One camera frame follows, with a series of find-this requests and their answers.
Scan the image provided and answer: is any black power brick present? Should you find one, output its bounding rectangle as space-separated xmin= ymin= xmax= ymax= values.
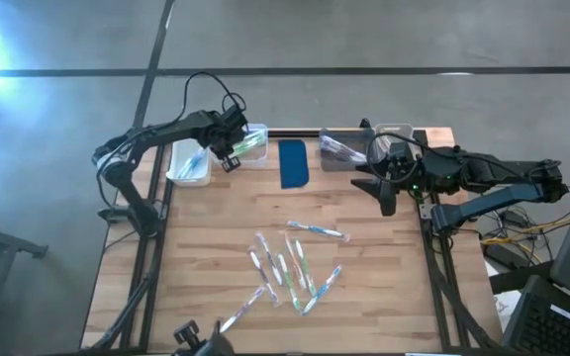
xmin=482 ymin=243 xmax=520 ymax=271

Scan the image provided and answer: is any dark grey plastic bin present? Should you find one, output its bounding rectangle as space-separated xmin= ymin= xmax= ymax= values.
xmin=318 ymin=127 xmax=378 ymax=172

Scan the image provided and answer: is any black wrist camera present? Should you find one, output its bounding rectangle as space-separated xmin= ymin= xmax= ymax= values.
xmin=386 ymin=139 xmax=416 ymax=168
xmin=223 ymin=104 xmax=249 ymax=131

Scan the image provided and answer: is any black power adapter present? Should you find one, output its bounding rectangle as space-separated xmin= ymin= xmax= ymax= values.
xmin=502 ymin=209 xmax=529 ymax=228

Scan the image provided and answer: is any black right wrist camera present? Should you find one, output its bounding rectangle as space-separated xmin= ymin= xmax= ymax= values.
xmin=386 ymin=139 xmax=416 ymax=168

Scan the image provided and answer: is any black keyboard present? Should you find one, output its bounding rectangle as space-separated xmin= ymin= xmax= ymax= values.
xmin=500 ymin=274 xmax=570 ymax=356

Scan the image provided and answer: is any purple toothbrush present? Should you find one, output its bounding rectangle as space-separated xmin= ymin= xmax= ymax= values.
xmin=247 ymin=246 xmax=282 ymax=307
xmin=219 ymin=285 xmax=267 ymax=334
xmin=321 ymin=135 xmax=365 ymax=160
xmin=329 ymin=142 xmax=369 ymax=164
xmin=254 ymin=231 xmax=285 ymax=287

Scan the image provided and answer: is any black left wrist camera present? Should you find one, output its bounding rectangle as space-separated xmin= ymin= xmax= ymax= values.
xmin=223 ymin=104 xmax=249 ymax=131

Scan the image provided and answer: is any black metal stand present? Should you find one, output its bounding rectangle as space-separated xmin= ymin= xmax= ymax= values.
xmin=0 ymin=215 xmax=49 ymax=356

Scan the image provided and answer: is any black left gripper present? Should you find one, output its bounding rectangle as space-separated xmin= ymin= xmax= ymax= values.
xmin=196 ymin=111 xmax=247 ymax=174

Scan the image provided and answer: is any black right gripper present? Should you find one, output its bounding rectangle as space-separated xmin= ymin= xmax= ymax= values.
xmin=350 ymin=147 xmax=447 ymax=218

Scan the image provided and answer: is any white plastic bin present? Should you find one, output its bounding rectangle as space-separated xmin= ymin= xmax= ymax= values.
xmin=165 ymin=137 xmax=213 ymax=188

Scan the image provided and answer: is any white paper sheet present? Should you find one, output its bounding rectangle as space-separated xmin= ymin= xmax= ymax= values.
xmin=485 ymin=259 xmax=524 ymax=330

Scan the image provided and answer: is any orange toothbrush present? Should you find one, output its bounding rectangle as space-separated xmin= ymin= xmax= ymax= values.
xmin=283 ymin=230 xmax=308 ymax=291

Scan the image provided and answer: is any light grey plastic bin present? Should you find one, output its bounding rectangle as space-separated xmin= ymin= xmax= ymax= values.
xmin=373 ymin=123 xmax=415 ymax=149

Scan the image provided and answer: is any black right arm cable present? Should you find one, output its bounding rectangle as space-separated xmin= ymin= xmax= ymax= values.
xmin=365 ymin=131 xmax=432 ymax=185

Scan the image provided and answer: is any clear plastic bin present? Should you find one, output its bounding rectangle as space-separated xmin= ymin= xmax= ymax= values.
xmin=210 ymin=123 xmax=270 ymax=170

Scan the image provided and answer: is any yellow floor cable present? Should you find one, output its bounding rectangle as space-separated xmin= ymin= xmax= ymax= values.
xmin=479 ymin=217 xmax=570 ymax=248

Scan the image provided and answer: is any blue toothbrush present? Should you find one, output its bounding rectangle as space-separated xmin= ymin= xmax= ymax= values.
xmin=178 ymin=147 xmax=208 ymax=180
xmin=183 ymin=146 xmax=210 ymax=174
xmin=301 ymin=264 xmax=343 ymax=317
xmin=286 ymin=220 xmax=351 ymax=244

